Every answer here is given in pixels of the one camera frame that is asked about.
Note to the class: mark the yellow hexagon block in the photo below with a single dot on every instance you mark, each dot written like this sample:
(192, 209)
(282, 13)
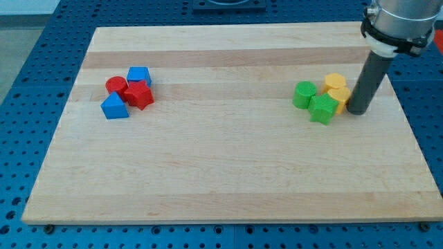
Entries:
(333, 81)

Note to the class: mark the dark square base plate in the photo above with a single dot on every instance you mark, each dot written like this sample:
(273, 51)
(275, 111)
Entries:
(227, 5)

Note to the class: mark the blue cube block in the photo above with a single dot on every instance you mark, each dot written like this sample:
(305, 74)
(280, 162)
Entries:
(139, 73)

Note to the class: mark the light wooden board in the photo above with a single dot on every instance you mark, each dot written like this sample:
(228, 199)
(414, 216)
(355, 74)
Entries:
(222, 142)

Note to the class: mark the yellow heart block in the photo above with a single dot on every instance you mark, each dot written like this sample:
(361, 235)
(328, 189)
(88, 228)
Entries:
(341, 95)

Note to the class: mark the red star block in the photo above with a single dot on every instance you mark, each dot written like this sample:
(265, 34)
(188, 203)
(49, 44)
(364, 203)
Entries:
(139, 94)

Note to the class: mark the blue triangle block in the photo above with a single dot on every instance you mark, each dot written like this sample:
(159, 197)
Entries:
(113, 107)

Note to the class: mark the red cylinder block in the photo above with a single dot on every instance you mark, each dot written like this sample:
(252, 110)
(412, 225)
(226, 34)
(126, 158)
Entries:
(118, 85)

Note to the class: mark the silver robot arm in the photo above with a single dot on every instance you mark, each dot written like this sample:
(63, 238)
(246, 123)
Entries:
(391, 27)

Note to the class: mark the green star block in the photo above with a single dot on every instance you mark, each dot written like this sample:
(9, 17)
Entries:
(322, 108)

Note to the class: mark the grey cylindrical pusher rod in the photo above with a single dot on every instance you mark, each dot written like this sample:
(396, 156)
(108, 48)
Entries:
(370, 78)

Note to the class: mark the green cylinder block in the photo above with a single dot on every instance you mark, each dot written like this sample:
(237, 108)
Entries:
(303, 93)

